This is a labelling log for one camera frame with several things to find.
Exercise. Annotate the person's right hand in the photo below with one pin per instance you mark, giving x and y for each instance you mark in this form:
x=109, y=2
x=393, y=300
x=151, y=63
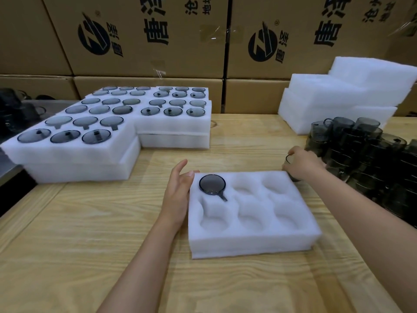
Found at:
x=304, y=162

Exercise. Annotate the black round object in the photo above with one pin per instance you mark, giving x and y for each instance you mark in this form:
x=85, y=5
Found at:
x=45, y=97

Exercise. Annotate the dark mugs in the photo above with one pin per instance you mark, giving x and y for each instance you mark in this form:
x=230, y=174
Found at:
x=16, y=110

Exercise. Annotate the stack of white foam trays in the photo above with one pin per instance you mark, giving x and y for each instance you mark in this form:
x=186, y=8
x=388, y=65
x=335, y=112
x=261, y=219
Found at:
x=342, y=94

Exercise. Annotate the person's left forearm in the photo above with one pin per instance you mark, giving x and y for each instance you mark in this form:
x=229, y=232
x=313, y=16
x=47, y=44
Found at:
x=140, y=273

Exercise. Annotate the person's left hand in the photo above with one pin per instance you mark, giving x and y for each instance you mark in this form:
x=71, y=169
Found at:
x=177, y=198

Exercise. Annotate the person's right forearm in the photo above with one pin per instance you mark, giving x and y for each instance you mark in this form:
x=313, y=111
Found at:
x=368, y=231

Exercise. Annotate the stainless steel table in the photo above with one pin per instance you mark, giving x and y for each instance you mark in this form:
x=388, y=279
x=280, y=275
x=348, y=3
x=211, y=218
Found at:
x=58, y=104

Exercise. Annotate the white grooved foam tray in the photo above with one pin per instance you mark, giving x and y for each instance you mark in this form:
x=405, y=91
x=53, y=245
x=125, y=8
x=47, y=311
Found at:
x=172, y=125
x=81, y=175
x=143, y=118
x=209, y=94
x=151, y=96
x=65, y=154
x=176, y=141
x=254, y=247

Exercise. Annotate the pile of smoky glass mugs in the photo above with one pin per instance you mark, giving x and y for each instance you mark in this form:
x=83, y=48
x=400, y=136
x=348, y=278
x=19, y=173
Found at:
x=368, y=156

